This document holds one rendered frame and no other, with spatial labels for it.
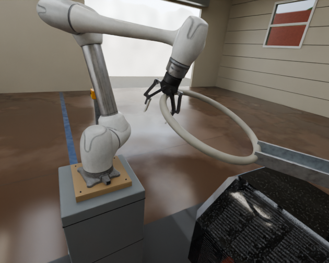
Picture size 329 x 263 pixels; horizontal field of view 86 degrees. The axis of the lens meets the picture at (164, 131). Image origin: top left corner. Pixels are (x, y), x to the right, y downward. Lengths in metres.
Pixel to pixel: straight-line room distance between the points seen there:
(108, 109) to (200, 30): 0.63
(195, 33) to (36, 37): 6.21
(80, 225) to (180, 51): 0.88
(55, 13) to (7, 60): 5.93
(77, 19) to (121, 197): 0.81
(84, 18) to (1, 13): 5.98
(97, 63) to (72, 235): 0.85
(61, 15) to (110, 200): 0.82
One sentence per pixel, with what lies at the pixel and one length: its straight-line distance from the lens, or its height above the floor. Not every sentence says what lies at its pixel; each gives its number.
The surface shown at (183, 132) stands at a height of 1.24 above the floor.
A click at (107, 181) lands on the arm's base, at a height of 0.84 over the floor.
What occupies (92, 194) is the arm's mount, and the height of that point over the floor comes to 0.82.
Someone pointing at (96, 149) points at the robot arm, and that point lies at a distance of 0.91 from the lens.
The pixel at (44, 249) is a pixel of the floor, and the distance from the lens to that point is 1.92.
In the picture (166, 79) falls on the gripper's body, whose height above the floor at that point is 1.38.
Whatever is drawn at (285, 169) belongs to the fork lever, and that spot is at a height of 1.13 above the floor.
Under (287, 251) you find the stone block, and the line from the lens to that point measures 1.01.
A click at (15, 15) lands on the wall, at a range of 6.77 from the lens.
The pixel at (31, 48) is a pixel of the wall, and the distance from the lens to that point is 6.73.
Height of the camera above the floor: 1.49
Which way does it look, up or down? 25 degrees down
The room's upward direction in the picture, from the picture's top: 5 degrees clockwise
